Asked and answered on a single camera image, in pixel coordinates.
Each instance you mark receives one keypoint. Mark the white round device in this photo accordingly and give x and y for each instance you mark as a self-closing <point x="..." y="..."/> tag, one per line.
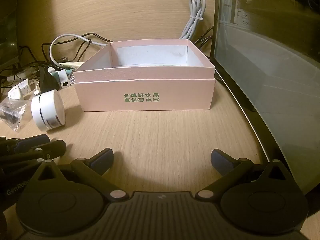
<point x="47" y="110"/>

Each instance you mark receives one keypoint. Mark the computer case with glass panel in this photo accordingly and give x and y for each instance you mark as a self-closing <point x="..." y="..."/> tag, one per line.
<point x="262" y="80"/>

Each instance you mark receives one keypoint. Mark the black monitor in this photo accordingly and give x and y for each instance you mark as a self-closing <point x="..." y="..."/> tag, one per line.
<point x="7" y="17"/>

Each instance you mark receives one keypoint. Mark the white charger cube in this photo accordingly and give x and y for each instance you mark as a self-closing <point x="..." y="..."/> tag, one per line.
<point x="15" y="93"/>

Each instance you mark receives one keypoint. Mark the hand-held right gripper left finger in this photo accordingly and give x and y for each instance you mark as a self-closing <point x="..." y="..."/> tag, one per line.
<point x="103" y="160"/>

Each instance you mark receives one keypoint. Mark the clear bag of screws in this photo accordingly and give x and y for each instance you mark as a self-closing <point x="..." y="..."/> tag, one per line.
<point x="11" y="112"/>

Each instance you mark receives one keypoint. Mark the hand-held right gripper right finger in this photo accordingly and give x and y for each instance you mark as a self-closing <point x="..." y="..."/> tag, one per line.
<point x="222" y="161"/>

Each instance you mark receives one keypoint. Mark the pink cardboard box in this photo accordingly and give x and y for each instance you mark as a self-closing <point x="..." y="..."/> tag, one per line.
<point x="145" y="90"/>

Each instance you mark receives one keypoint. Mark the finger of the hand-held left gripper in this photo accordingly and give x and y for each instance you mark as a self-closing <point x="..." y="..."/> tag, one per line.
<point x="32" y="142"/>
<point x="52" y="148"/>

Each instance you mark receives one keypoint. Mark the black plug adapter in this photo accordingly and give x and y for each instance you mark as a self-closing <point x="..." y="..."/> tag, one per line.
<point x="47" y="79"/>

